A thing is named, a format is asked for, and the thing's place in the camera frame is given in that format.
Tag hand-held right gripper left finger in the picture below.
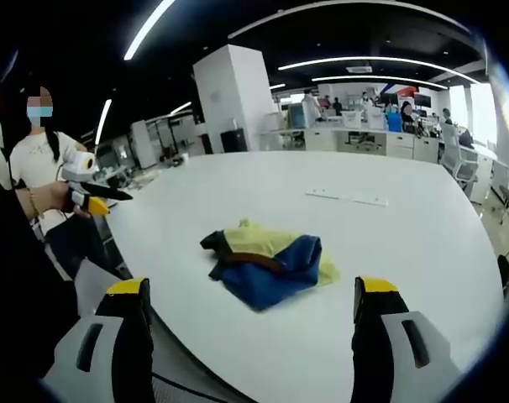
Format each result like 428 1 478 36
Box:
42 276 155 403

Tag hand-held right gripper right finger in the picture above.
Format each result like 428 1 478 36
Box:
350 275 464 403

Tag blue and yellow garment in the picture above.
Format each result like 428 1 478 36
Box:
199 217 342 314

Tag person's left hand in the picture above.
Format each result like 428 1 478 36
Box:
51 181 92 220

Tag black cabinet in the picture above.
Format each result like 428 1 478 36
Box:
219 128 249 154

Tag white square pillar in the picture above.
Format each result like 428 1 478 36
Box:
192 44 277 154

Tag white office chair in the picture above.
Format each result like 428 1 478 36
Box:
442 144 480 191

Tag long white desk counter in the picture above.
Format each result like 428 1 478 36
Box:
260 124 441 163

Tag curved ceiling light strip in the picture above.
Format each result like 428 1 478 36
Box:
277 55 481 86
311 75 449 91

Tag white table cable cover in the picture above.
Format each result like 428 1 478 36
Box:
304 188 353 202
352 194 390 208

